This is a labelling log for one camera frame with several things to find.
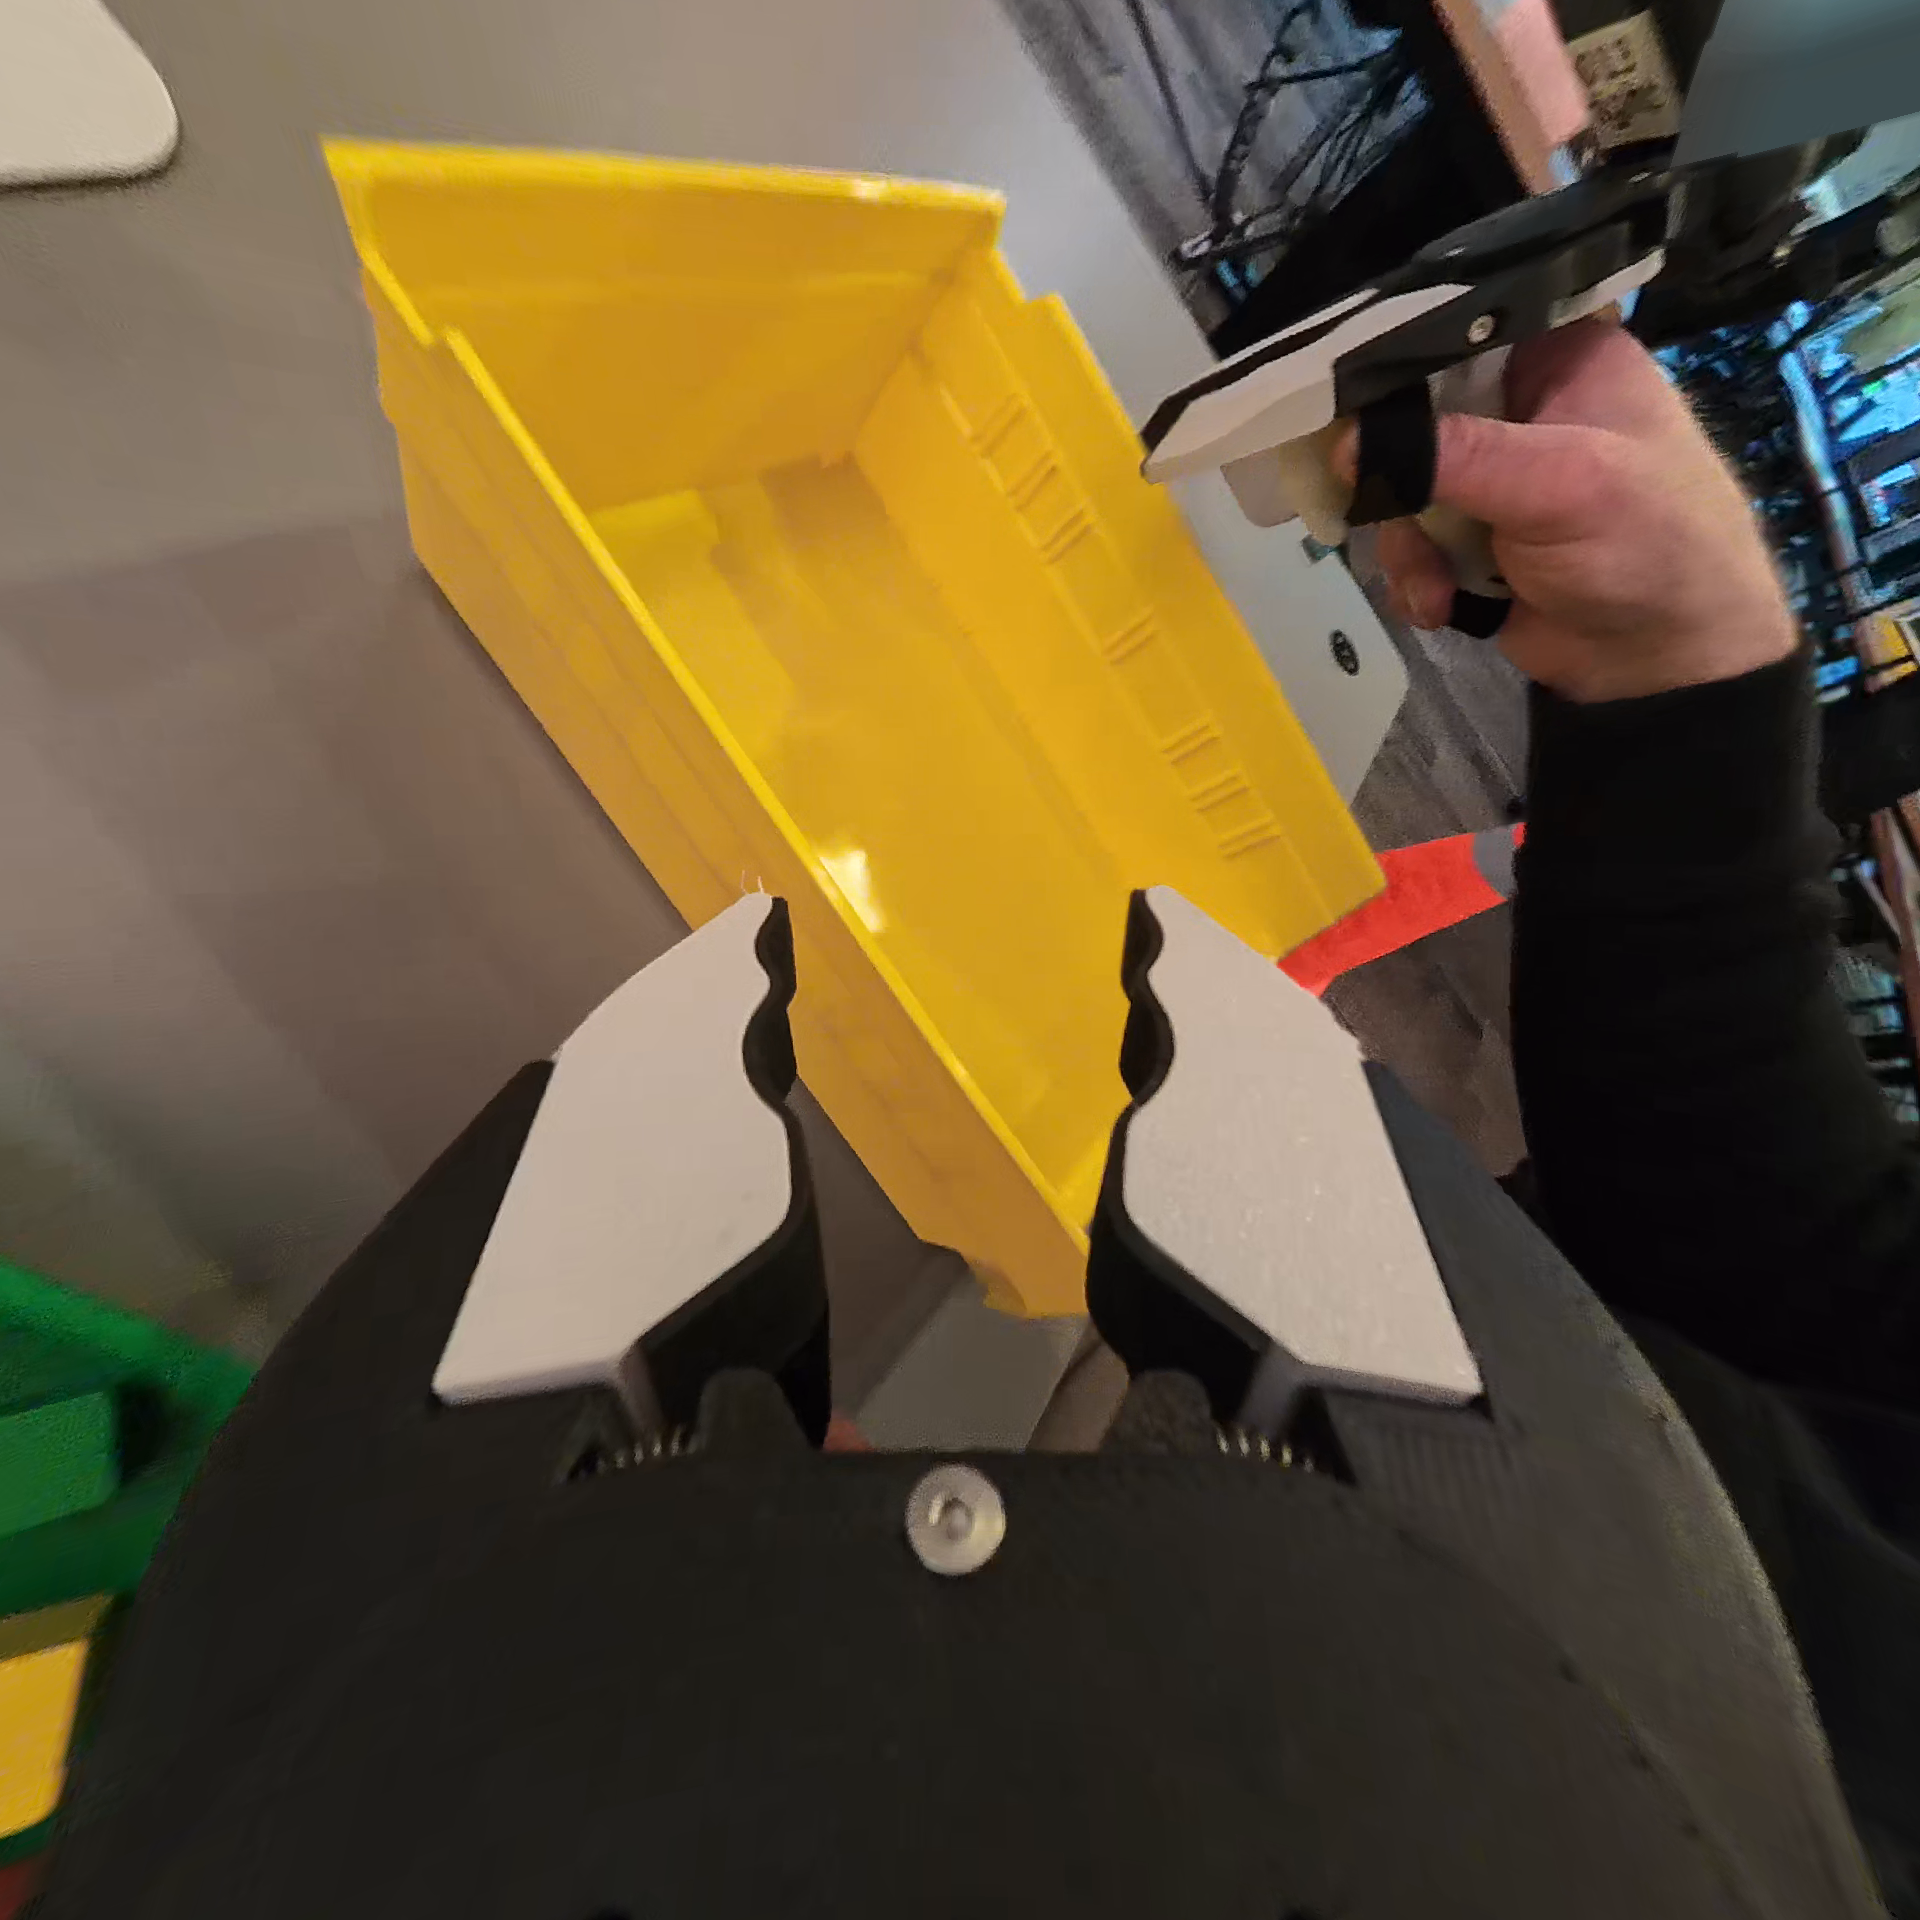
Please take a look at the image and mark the yellow plastic box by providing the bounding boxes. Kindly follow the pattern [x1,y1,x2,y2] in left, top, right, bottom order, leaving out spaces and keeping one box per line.
[323,135,1386,1318]

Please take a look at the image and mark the white board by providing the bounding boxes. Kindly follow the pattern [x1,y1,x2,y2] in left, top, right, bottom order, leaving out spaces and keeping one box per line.
[0,0,184,187]

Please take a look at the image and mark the green plastic box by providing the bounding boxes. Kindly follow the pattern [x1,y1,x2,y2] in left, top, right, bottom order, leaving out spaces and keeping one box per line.
[0,1257,262,1617]

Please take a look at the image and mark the person's right forearm black sleeve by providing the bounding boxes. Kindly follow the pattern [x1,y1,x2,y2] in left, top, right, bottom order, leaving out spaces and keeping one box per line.
[1505,641,1920,1413]

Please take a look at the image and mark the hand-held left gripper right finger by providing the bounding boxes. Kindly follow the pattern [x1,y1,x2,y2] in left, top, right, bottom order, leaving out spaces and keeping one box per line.
[1085,881,1491,1431]

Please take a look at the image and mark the person's right hand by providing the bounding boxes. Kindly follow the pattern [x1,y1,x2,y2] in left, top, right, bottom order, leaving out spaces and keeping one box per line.
[1335,320,1807,704]

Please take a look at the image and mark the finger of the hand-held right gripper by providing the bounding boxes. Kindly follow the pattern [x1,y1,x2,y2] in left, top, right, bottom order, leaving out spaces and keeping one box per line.
[1137,273,1489,486]
[1218,427,1322,529]

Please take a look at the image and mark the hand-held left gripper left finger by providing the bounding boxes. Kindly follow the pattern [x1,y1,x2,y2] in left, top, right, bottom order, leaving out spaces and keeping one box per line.
[432,890,833,1448]

